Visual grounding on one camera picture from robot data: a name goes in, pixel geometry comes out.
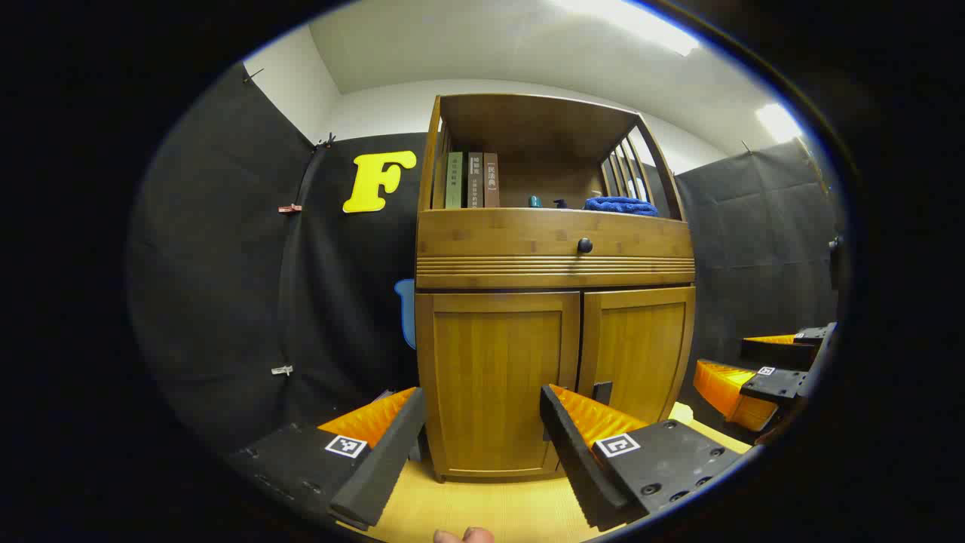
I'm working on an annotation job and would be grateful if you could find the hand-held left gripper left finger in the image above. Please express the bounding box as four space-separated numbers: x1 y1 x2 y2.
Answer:
226 387 427 531

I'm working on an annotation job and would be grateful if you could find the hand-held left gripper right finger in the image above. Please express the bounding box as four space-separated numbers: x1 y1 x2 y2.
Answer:
540 384 743 531

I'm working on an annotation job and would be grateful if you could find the wooden shoe cabinet door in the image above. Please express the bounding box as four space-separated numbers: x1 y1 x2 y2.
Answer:
579 287 696 425
431 292 581 472

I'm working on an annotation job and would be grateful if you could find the wooden double-door shoe cabinet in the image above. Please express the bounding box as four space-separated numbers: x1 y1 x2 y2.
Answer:
414 93 697 483

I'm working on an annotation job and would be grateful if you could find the blue cloth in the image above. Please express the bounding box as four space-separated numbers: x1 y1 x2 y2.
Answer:
584 196 659 218

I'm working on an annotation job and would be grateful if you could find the small ceiling light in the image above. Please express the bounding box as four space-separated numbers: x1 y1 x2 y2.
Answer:
755 103 804 144

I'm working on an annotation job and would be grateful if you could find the wooden drawer with black knob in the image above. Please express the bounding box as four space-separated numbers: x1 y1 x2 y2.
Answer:
416 209 695 276

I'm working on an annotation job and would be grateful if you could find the black backdrop cloth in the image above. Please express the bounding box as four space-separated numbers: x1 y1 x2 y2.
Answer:
128 64 841 453

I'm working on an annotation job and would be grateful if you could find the green book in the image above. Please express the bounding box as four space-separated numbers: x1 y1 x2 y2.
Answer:
445 152 464 210

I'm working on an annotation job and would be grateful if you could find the long ceiling light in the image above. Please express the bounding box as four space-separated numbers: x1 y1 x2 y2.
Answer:
550 0 702 57

